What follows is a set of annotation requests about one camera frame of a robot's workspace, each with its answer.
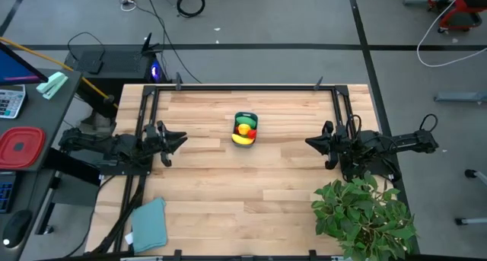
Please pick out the black aluminium rig frame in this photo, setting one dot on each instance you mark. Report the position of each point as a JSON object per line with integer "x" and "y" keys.
{"x": 247, "y": 88}

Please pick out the green leafy plant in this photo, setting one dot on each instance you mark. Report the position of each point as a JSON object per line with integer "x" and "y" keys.
{"x": 361, "y": 215}

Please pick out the yellow toy banana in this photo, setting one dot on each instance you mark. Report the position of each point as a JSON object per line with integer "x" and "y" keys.
{"x": 241, "y": 140}

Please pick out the grey chair leg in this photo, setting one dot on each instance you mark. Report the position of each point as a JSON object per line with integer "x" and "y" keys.
{"x": 470, "y": 220}
{"x": 460, "y": 97}
{"x": 473, "y": 174}

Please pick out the grey-blue plastic tub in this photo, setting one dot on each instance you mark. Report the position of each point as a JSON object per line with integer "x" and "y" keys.
{"x": 233, "y": 124}

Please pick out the red toy strawberry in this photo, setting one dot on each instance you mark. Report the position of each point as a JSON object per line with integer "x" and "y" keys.
{"x": 252, "y": 134}

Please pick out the teal cloth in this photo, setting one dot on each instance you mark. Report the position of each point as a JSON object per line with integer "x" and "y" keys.
{"x": 149, "y": 225}

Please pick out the white paper label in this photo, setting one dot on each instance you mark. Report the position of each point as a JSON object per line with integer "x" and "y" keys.
{"x": 129, "y": 239}

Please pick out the black keyboard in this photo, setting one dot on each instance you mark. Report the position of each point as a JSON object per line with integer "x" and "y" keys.
{"x": 5, "y": 192}

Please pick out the grey calculator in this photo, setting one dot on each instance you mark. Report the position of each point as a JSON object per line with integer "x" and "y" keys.
{"x": 11, "y": 101}

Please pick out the dark grey table clamp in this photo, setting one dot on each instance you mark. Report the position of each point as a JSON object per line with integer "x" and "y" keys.
{"x": 318, "y": 84}
{"x": 178, "y": 82}

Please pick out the green toy mango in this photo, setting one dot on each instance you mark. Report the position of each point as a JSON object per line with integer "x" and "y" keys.
{"x": 245, "y": 121}

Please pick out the red container lid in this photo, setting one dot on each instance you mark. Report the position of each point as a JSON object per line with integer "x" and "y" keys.
{"x": 21, "y": 147}

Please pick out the black antenna device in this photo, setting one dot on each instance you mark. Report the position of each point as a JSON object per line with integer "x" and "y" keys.
{"x": 147, "y": 44}

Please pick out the black computer mouse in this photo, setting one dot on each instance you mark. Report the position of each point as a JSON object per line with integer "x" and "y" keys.
{"x": 16, "y": 228}

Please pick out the red cart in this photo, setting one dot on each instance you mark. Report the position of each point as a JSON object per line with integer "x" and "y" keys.
{"x": 456, "y": 8}

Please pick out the small black box device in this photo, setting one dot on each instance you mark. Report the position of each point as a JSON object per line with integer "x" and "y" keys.
{"x": 89, "y": 62}

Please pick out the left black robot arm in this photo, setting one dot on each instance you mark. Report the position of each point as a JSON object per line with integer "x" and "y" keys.
{"x": 95, "y": 143}

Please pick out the dark grey desk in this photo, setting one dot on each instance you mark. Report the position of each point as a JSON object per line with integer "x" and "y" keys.
{"x": 45, "y": 116}

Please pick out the desk monitor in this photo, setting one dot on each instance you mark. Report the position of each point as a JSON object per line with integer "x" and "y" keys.
{"x": 15, "y": 69}

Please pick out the mint green stapler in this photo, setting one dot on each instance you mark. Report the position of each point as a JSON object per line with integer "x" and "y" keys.
{"x": 51, "y": 86}

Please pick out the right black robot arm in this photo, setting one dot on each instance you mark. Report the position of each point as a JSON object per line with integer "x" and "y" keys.
{"x": 403, "y": 141}

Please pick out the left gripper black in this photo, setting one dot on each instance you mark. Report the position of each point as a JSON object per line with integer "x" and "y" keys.
{"x": 156, "y": 143}

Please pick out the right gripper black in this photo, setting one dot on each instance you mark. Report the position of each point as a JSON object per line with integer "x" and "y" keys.
{"x": 342, "y": 147}

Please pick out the black computer tower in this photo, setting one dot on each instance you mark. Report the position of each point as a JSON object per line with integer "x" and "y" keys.
{"x": 121, "y": 65}

